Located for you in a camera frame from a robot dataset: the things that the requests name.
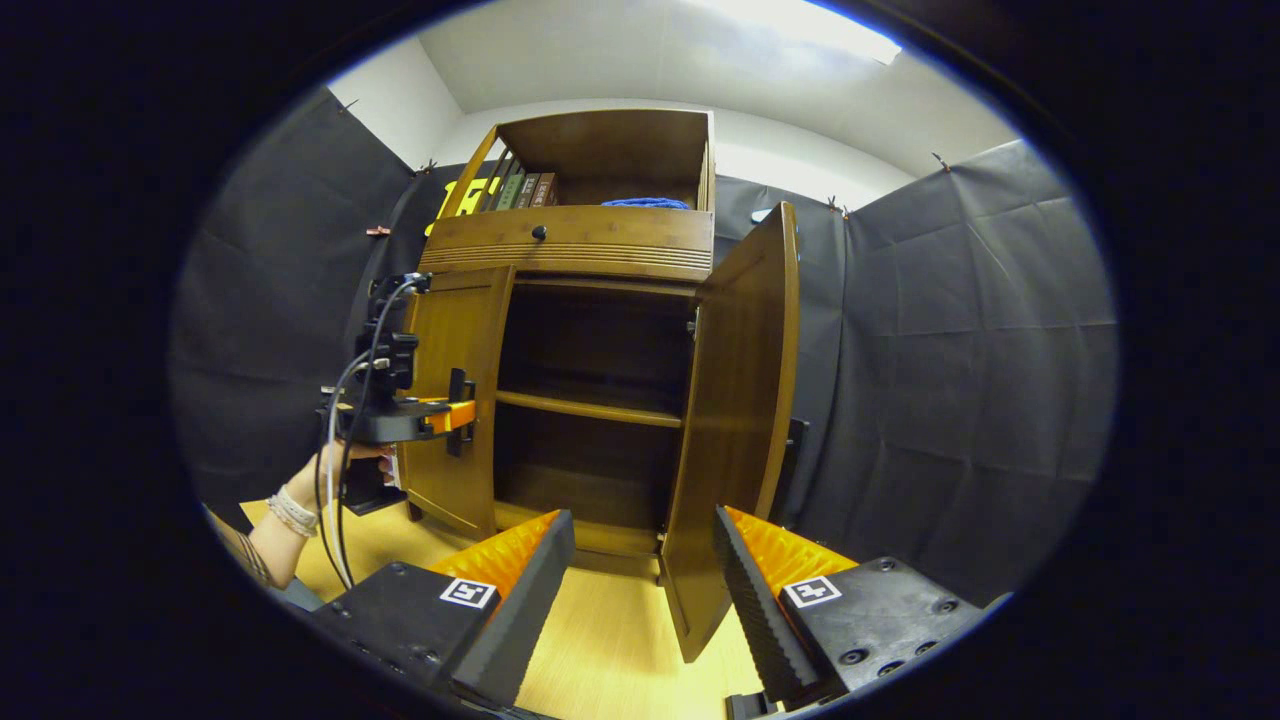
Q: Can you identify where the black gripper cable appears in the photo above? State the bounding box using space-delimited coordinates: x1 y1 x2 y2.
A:
313 280 421 591

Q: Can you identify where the wooden double-door shoe cabinet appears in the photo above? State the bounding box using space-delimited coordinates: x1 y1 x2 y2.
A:
415 108 717 581

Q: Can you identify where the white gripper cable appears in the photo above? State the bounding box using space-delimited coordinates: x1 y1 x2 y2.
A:
322 278 426 591

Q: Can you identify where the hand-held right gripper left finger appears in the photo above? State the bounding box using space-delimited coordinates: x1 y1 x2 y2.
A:
305 508 577 709

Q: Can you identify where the wooden drawer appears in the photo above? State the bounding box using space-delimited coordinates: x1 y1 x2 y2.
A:
417 205 716 283

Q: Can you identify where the wooden shoe cabinet door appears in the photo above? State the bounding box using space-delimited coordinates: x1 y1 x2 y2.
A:
657 202 802 664
398 265 516 543

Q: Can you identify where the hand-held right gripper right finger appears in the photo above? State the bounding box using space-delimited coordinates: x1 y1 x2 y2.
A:
712 505 991 713

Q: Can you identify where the wooden cabinet shelf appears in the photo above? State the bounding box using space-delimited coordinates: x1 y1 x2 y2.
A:
495 388 685 430

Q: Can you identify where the black backdrop cloth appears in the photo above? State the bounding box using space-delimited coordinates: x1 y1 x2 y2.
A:
170 85 1119 606

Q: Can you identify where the black door handle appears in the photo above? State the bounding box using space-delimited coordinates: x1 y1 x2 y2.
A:
446 368 477 459
783 418 810 501

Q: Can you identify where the white beaded bracelet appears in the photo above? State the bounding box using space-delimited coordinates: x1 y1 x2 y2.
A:
266 484 321 538

